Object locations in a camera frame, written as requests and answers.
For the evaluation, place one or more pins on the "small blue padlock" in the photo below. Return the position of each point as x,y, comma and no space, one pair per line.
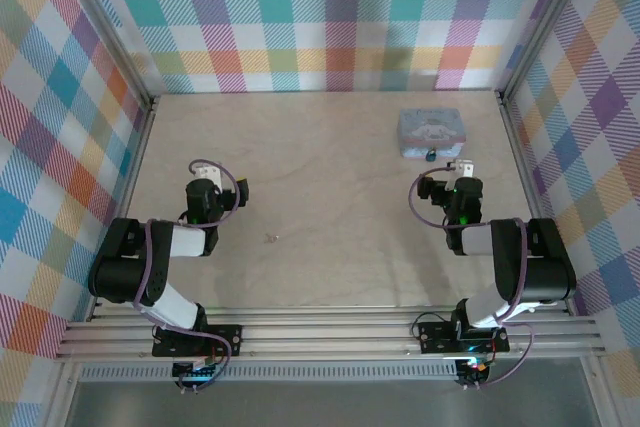
430,155

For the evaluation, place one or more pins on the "small metal key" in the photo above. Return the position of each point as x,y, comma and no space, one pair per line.
271,237

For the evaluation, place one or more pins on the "pale blue cartoon tin box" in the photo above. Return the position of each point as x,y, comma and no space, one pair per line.
430,129

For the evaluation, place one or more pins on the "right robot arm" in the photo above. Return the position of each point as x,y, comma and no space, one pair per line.
477,242

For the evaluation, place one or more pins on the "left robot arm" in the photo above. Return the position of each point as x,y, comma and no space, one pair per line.
185,242

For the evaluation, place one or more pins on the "right controller circuit board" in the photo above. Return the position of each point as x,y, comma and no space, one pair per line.
472,371

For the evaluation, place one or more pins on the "controller circuit board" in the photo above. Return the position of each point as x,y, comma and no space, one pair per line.
472,371
192,372

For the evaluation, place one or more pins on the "left controller circuit board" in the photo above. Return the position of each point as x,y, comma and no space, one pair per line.
192,372

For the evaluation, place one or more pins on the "grey metal panel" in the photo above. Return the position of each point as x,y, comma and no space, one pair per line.
325,404

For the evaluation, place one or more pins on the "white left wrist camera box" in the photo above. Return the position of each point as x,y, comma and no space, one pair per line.
207,171

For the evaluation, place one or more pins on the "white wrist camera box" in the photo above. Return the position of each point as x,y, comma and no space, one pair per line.
461,168
207,171

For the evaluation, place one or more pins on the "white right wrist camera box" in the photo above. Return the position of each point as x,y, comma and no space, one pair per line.
461,168

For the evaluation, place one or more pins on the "aluminium side rail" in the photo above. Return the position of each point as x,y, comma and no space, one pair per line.
149,114
510,117

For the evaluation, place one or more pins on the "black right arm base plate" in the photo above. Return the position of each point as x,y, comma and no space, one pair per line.
435,339

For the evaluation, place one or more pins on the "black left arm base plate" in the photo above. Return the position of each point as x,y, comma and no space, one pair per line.
225,339

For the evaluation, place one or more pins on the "aluminium frame rails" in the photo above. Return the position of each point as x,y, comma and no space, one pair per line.
325,337

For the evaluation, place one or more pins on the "aluminium corner post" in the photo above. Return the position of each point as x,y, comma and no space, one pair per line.
546,22
102,22

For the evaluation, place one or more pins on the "aluminium frame leg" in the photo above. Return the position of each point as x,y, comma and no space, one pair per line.
62,397
602,397

